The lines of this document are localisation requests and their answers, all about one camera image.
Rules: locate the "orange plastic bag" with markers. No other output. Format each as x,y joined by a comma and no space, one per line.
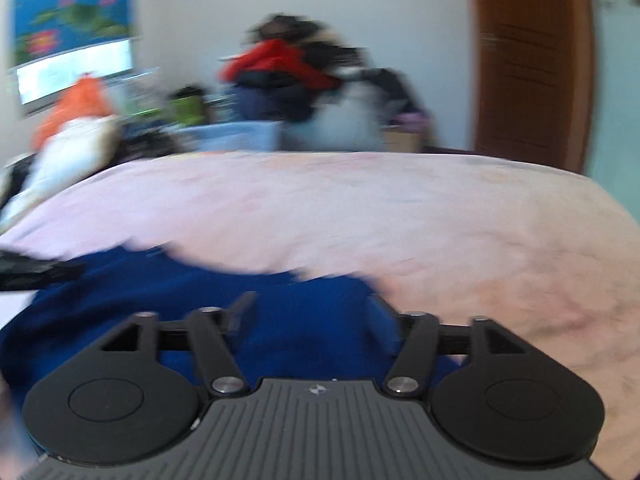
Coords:
87,97

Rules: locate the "light blue towel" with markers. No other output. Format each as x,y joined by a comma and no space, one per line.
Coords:
232,136

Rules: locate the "blue embroidered sweater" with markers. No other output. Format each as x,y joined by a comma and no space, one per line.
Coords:
314,329

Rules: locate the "pile of dark clothes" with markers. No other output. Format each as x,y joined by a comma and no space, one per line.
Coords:
273,97

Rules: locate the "lotus print roller blind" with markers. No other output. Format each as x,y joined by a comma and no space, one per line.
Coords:
43,28

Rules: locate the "window with grey frame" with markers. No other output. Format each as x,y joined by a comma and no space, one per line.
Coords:
40,81

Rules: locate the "brown wooden door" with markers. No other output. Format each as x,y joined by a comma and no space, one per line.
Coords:
535,81

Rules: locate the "frosted glass wardrobe door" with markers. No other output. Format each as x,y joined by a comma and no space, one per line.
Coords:
613,159

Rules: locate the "pink floral bed blanket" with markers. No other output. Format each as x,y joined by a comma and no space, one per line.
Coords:
548,254

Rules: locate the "clear plastic bag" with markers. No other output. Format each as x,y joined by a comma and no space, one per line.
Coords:
346,121

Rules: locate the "red jacket on pile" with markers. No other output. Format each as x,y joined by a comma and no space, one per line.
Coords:
277,56

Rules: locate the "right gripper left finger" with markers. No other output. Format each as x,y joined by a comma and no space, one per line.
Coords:
214,334

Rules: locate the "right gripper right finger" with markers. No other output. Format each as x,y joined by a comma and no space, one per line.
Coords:
410,339

